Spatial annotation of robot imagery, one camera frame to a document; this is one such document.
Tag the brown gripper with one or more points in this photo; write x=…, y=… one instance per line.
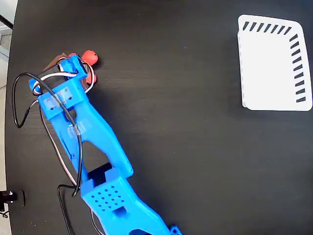
x=73, y=64

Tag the red turtle toy beige shell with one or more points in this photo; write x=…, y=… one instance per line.
x=90, y=56

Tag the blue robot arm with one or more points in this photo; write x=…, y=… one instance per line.
x=97, y=137

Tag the white slotted tray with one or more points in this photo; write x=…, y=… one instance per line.
x=266, y=73

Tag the black metal bar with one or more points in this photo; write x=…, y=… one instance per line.
x=6, y=21

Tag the black table clamp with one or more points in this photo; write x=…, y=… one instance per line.
x=13, y=197

